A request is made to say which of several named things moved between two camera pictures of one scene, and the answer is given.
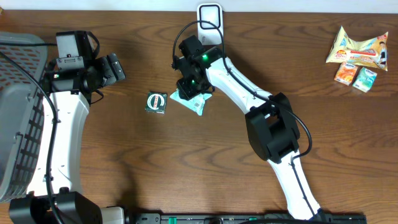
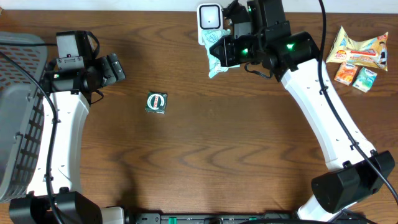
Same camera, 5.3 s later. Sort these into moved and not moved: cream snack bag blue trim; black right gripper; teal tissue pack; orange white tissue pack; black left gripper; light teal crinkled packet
Moved: black right gripper; light teal crinkled packet
Not moved: cream snack bag blue trim; black left gripper; orange white tissue pack; teal tissue pack
